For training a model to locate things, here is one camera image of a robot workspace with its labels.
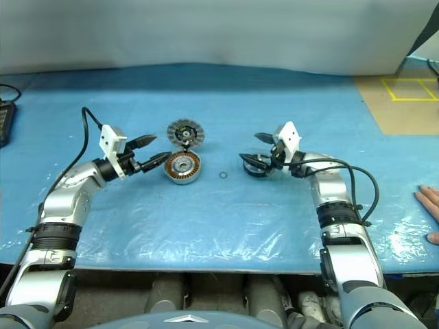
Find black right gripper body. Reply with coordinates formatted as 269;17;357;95
269;140;293;170

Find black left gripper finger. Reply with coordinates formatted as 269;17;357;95
131;134;159;151
140;151;171;173

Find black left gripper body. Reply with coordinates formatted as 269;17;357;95
117;140;143;177

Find black motor rotor ring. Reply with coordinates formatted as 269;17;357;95
242;154;276;179

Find motor stator with copper windings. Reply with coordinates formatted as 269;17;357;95
163;151;204;186

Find silver finned motor cover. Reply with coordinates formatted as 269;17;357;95
166;117;206;149

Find person's bare hand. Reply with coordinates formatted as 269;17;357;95
414;184;439;245

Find blue table mat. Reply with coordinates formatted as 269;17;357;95
0;62;439;275

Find white backdrop cloth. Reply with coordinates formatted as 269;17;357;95
0;0;439;77

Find black keypad device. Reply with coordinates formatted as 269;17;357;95
0;100;18;149

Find grey rounded shape under table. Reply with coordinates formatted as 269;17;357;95
246;273;288;324

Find yellow tape square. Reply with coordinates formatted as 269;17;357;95
380;77;439;102

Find white shoes under table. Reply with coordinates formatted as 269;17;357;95
296;290;341;325

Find blue-grey robot torso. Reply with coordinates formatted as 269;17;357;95
87;309;289;329

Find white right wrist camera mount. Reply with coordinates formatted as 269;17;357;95
273;121;303;159

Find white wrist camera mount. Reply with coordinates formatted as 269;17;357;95
273;121;303;159
99;124;129;180

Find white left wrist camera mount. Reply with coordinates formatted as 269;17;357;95
99;124;129;180

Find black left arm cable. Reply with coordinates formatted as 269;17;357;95
0;106;106;292

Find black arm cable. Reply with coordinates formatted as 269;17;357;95
0;106;106;292
281;160;380;228

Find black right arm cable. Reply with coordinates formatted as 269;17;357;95
281;160;380;228

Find black device cable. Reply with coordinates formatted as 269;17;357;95
0;83;22;103

